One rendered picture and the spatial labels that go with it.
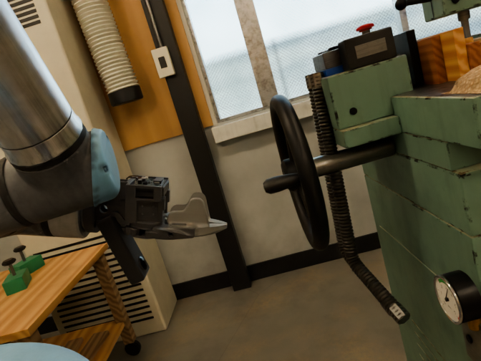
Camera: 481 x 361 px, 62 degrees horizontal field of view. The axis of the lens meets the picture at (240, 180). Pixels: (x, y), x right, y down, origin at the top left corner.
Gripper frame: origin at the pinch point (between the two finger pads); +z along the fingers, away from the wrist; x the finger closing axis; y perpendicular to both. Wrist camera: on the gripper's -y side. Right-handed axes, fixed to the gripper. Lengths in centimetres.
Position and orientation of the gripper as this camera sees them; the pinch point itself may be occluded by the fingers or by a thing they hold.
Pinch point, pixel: (218, 229)
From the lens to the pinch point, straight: 64.1
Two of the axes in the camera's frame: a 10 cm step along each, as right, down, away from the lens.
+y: 0.7, -9.8, -2.1
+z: 10.0, 0.6, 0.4
